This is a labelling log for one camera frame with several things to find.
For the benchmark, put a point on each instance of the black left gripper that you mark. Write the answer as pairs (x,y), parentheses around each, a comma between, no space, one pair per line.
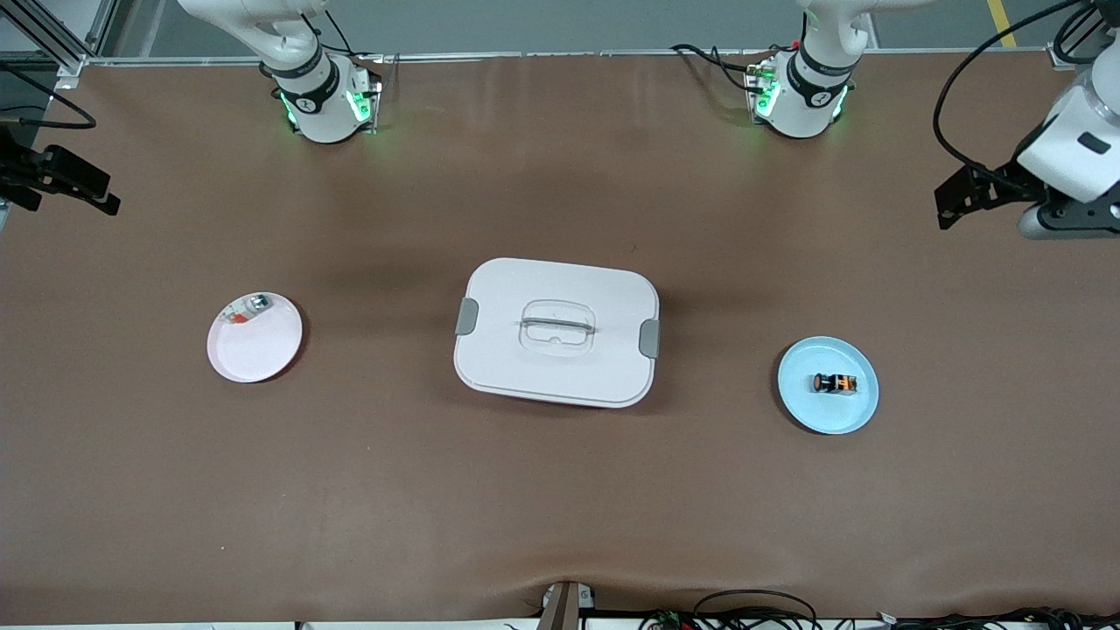
(1000,183)

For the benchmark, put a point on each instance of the round light blue plate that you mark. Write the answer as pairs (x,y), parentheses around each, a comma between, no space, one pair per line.
(827,416)

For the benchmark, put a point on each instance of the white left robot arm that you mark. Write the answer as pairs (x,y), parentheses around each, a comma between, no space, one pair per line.
(1063,157)

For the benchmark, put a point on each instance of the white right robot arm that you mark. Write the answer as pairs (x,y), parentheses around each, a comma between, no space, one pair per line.
(315,96)

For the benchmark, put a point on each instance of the black and orange switch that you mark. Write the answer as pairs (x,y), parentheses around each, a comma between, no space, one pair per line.
(840,383)

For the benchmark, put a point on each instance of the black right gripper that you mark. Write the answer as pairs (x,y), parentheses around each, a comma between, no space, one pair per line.
(24,169)

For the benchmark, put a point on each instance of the round pink plate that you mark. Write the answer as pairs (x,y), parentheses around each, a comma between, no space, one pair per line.
(254,354)

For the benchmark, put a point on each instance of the white and green switch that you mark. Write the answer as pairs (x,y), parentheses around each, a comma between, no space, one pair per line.
(255,304)

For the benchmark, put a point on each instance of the white lidded storage box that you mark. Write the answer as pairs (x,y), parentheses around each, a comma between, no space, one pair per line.
(560,367)

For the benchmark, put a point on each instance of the aluminium frame profile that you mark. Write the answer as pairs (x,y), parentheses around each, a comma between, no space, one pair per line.
(70,61)
(1060,58)

